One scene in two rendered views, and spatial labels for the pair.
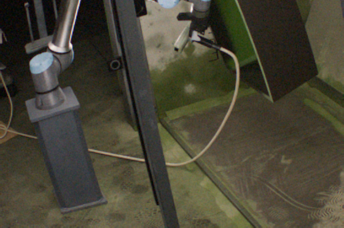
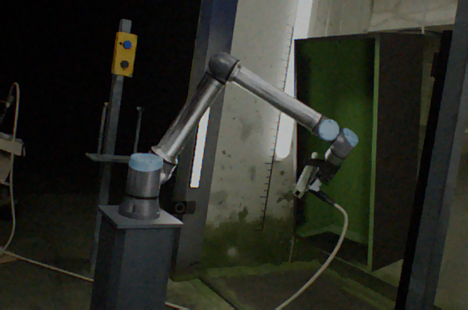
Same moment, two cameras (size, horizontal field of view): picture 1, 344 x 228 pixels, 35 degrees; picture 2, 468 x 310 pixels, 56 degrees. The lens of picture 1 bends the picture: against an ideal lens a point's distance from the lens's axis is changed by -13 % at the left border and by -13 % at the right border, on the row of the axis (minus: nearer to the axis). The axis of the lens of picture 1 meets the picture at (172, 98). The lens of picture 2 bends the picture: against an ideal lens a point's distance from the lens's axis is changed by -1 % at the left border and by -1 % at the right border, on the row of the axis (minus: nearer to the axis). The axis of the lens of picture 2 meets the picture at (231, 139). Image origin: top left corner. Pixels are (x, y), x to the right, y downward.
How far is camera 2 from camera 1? 1.52 m
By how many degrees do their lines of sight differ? 26
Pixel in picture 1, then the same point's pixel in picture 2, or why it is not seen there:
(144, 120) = (440, 217)
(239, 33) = (313, 204)
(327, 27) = not seen: hidden behind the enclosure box
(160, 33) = (225, 190)
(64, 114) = (161, 229)
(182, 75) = (229, 237)
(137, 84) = (450, 165)
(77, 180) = not seen: outside the picture
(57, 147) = (135, 270)
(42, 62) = (152, 160)
